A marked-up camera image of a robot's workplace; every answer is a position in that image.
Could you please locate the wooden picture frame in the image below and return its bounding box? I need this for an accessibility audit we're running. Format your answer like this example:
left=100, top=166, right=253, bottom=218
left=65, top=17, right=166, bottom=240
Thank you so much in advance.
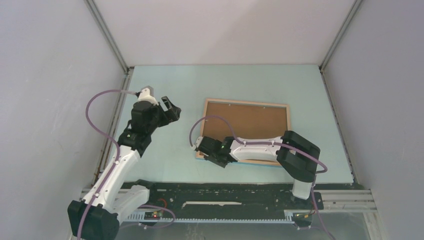
left=195, top=97, right=292, bottom=167

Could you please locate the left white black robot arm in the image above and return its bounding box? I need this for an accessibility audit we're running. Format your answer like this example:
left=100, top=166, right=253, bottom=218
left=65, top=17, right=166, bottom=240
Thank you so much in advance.
left=67, top=95, right=181, bottom=240

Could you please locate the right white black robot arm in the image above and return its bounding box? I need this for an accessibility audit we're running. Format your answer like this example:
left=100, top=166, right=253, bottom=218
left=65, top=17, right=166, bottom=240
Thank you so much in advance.
left=190, top=130, right=321, bottom=209

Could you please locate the left small circuit board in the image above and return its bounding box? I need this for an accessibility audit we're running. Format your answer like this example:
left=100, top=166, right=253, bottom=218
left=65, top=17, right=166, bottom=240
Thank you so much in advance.
left=144, top=211, right=163, bottom=220

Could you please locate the small circuit board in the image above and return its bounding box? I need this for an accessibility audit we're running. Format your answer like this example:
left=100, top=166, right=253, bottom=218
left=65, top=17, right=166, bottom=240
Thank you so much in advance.
left=144, top=211, right=163, bottom=220
left=292, top=213, right=313, bottom=230

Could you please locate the right small circuit board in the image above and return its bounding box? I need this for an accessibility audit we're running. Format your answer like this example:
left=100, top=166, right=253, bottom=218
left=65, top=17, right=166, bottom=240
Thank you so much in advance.
left=292, top=213, right=313, bottom=230

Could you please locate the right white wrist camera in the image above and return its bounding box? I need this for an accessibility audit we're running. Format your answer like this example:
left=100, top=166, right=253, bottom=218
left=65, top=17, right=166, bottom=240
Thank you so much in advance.
left=191, top=136, right=203, bottom=152

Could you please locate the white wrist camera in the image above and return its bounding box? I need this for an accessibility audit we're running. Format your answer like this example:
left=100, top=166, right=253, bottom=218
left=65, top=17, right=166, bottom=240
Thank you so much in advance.
left=191, top=136, right=203, bottom=152
left=136, top=85, right=159, bottom=106

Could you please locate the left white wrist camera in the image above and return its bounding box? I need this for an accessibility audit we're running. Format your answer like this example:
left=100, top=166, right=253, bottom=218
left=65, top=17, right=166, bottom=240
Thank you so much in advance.
left=136, top=85, right=159, bottom=106

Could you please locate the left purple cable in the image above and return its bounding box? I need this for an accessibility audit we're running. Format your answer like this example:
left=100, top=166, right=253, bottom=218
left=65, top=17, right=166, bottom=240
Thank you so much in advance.
left=75, top=88, right=176, bottom=240

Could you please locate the purple cable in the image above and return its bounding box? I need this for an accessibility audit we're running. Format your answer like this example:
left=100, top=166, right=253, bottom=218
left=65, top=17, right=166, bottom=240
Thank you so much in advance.
left=75, top=88, right=176, bottom=240
left=189, top=115, right=335, bottom=240

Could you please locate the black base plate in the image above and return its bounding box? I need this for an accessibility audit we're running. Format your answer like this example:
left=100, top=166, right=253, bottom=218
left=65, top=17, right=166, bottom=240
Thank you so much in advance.
left=122, top=180, right=324, bottom=221

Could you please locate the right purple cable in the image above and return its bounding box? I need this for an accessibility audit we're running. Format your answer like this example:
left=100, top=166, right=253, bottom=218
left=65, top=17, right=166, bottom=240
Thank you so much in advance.
left=189, top=115, right=335, bottom=240

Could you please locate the aluminium rail frame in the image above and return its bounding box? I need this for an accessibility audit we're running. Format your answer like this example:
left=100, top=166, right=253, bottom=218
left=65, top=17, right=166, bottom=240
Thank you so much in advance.
left=75, top=188, right=379, bottom=223

